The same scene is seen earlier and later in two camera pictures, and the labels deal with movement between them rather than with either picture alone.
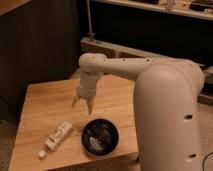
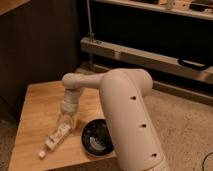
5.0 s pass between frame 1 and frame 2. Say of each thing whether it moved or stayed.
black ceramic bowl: stayed
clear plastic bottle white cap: stayed
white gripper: moved
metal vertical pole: stayed
